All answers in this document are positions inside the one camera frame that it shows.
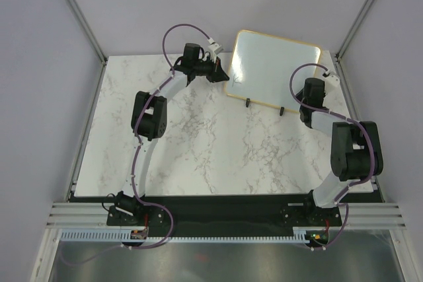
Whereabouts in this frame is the yellow framed whiteboard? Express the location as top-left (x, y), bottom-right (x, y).
top-left (225, 30), bottom-right (323, 113)

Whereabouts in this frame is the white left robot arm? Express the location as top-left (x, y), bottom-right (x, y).
top-left (106, 40), bottom-right (229, 227)

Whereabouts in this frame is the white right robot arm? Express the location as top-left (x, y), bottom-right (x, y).
top-left (299, 77), bottom-right (383, 225)

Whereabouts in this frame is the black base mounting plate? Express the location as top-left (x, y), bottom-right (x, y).
top-left (91, 194), bottom-right (342, 238)

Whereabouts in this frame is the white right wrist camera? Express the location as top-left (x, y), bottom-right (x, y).
top-left (322, 71), bottom-right (340, 94)

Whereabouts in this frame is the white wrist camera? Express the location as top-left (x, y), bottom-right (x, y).
top-left (208, 38), bottom-right (223, 56)
top-left (322, 71), bottom-right (340, 94)

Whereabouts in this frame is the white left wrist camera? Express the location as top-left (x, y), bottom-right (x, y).
top-left (208, 38), bottom-right (223, 56)

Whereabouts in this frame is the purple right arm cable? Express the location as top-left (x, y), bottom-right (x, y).
top-left (289, 63), bottom-right (377, 252)

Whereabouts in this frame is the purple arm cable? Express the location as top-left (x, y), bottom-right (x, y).
top-left (61, 22), bottom-right (212, 267)
top-left (289, 63), bottom-right (377, 252)

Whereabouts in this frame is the aluminium left frame post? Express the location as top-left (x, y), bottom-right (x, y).
top-left (65, 0), bottom-right (108, 65)

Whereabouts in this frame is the aluminium frame post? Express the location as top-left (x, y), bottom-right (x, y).
top-left (333, 0), bottom-right (377, 63)
top-left (65, 0), bottom-right (108, 65)

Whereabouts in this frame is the aluminium right frame post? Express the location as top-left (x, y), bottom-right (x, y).
top-left (333, 0), bottom-right (377, 63)

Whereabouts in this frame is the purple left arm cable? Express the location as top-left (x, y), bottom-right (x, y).
top-left (61, 22), bottom-right (212, 267)

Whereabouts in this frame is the blue slotted cable duct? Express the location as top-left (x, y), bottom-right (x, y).
top-left (60, 229), bottom-right (311, 244)

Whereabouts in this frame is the aluminium front rail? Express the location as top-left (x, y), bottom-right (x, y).
top-left (47, 197), bottom-right (405, 229)

